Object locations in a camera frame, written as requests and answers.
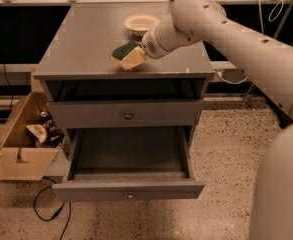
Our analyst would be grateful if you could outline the grey closed middle drawer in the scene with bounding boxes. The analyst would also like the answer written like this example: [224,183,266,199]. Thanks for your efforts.
[47,100,202,129]

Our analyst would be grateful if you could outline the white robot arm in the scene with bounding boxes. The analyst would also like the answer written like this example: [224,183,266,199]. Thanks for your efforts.
[120,0,293,240]

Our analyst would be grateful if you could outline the grey wall rail shelf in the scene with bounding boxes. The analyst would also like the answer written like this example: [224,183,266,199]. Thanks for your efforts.
[211,61,246,85]

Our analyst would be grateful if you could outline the green and yellow sponge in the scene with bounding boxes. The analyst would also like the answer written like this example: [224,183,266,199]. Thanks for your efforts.
[112,40,141,63]

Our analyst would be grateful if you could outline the white bowl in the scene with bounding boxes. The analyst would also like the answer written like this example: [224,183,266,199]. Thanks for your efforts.
[124,14,160,37]

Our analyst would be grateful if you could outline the white hanging cable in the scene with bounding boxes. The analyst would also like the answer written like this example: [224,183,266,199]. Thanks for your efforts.
[213,0,286,85]

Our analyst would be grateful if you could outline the metal tripod stand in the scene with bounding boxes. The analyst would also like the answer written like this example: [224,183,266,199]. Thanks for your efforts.
[243,0,293,110]

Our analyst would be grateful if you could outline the dark bottle in box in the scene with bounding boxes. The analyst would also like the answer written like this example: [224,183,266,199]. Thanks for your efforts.
[40,111,62,137]

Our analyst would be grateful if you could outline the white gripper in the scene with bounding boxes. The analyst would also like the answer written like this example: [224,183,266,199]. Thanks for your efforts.
[120,15,195,70]

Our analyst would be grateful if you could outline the grey drawer cabinet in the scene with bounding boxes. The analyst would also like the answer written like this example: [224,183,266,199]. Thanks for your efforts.
[33,1,216,203]

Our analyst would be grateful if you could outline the crumpled snack wrapper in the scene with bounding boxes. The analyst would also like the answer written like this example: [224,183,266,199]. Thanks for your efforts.
[26,124,48,143]

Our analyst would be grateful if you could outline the cardboard box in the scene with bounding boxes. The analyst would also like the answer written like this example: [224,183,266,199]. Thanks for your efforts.
[0,69,67,181]

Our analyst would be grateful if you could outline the grey open bottom drawer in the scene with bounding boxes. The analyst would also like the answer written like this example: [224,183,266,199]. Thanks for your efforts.
[53,126,204,202]

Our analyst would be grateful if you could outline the black floor cable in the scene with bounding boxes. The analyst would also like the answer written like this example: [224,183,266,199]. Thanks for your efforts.
[33,176,73,240]

